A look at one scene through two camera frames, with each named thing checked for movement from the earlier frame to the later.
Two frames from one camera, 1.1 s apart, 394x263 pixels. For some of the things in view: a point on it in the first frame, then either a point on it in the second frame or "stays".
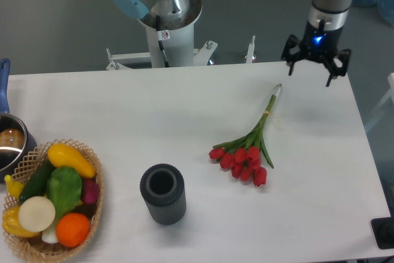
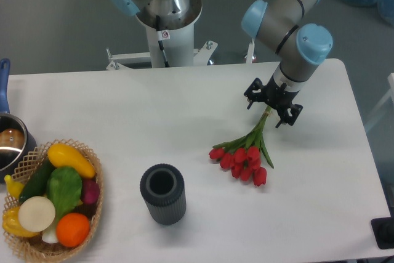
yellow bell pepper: [11, 223] stays
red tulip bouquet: [243, 154] stays
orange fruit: [72, 230] stays
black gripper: [319, 44] -> [279, 98]
